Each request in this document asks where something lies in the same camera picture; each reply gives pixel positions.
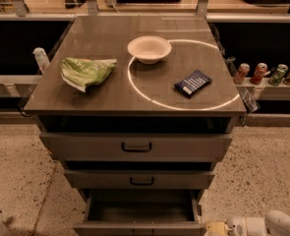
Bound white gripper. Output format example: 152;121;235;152
204;216;267;236

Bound orange-red soda can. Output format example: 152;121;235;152
250;63;268;85

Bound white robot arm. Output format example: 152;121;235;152
204;210;290;236

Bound grey middle drawer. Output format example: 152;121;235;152
64;170;214;190

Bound blue snack packet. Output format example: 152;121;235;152
174;70;212;97

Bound grey drawer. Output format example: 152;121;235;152
74;189;205;236
64;170;214;190
40;133;232;162

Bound grey top drawer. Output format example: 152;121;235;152
40;133;232;162

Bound white plastic bottle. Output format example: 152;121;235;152
33;47;50;72

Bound white paper bowl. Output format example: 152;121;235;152
127;36;172;64

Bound green chip bag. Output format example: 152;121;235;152
60;57;117;92

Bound green soda can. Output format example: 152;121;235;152
268;64;288;86

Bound grey bottom drawer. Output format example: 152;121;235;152
74;189;205;236

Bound grey drawer cabinet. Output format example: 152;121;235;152
24;15;247;211

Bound red soda can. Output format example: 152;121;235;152
233;63;250;85

